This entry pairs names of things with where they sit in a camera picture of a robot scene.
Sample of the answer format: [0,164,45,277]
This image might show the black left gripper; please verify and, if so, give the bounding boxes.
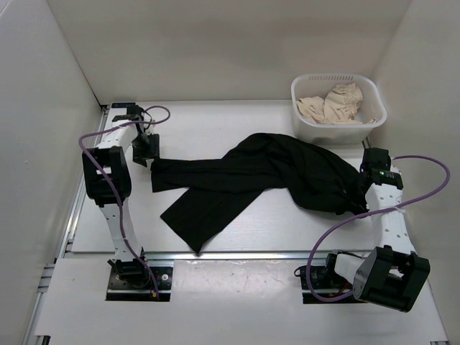
[132,132,161,167]

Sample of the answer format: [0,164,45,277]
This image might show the black trousers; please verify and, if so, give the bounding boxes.
[151,133,367,253]

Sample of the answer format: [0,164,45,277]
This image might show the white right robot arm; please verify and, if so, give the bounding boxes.
[323,169,431,313]

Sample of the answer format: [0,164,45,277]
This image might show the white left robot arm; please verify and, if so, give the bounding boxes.
[78,120,156,288]

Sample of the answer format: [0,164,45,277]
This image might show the beige trousers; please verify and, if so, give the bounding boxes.
[296,83,364,125]

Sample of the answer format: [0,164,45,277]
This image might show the blue label sticker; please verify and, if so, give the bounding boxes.
[111,102,136,109]

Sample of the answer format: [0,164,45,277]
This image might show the white plastic basket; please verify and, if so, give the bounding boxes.
[290,73,387,144]

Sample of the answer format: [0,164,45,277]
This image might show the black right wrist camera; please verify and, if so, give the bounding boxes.
[359,147,403,190]

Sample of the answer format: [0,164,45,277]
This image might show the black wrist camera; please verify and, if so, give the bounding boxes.
[359,147,403,190]
[111,104,146,127]

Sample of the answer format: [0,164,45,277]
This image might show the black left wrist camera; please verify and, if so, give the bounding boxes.
[111,104,146,127]

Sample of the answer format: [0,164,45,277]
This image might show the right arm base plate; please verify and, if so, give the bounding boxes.
[294,261,372,305]

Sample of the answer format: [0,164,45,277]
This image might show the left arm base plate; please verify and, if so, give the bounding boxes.
[106,264,174,302]

